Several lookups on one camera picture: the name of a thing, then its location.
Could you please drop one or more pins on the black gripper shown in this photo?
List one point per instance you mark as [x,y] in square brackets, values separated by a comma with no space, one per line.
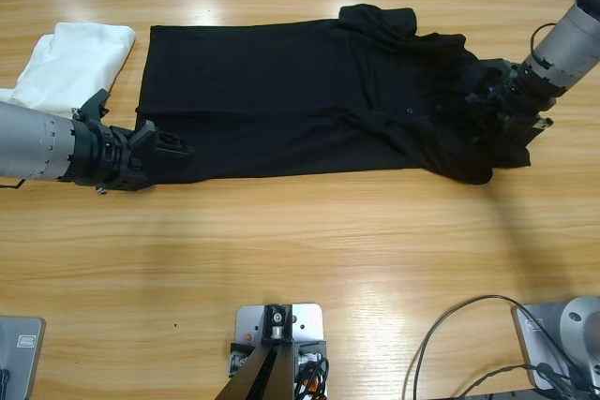
[108,156]
[520,100]

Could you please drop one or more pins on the black polo shirt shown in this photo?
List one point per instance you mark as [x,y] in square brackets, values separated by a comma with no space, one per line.
[290,100]

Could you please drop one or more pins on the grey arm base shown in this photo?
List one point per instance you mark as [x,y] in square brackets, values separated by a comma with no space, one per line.
[23,362]
[539,348]

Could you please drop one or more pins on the white folded cloth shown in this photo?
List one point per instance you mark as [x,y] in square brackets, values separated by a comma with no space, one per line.
[70,67]

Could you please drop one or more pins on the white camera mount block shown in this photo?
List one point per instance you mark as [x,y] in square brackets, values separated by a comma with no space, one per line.
[309,320]

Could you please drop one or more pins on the dark camera post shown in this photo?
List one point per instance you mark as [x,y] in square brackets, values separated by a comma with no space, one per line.
[267,372]

